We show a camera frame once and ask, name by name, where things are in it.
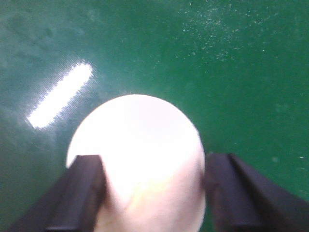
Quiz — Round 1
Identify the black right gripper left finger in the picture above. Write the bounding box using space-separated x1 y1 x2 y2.
7 155 106 232

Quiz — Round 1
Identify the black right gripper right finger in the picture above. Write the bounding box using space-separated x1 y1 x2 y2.
205 153 309 232

